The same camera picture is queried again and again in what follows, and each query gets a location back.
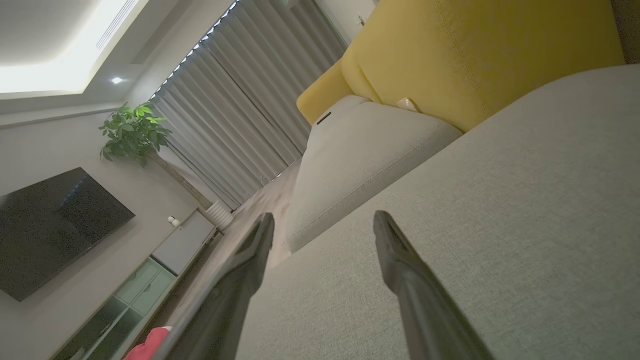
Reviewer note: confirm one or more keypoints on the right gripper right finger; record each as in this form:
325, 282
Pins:
425, 310

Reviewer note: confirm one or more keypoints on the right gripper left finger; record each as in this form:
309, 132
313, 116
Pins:
235, 300

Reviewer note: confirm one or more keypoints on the red and white basketball jersey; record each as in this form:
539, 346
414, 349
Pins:
147, 346

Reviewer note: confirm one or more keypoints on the grey and green TV cabinet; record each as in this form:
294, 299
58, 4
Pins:
185, 242

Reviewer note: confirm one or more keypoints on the white ribbed plant pot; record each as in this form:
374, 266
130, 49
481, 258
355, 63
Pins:
220, 215

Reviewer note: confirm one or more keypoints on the small white figurine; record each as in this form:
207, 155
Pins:
173, 221

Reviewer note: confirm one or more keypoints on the large grey sofa seat cushion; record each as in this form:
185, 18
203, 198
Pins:
500, 225

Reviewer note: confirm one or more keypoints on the green potted tree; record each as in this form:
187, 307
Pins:
132, 132

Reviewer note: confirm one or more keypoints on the grey pleated curtain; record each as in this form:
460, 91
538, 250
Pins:
250, 100

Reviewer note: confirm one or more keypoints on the black remote control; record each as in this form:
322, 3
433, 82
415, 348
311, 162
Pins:
323, 118

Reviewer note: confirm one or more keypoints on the small beige box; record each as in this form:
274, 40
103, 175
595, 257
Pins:
406, 104

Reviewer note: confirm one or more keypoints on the recessed ceiling spotlight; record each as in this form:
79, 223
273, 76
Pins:
116, 80

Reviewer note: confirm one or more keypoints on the black wall television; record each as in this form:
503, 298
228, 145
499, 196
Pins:
55, 230

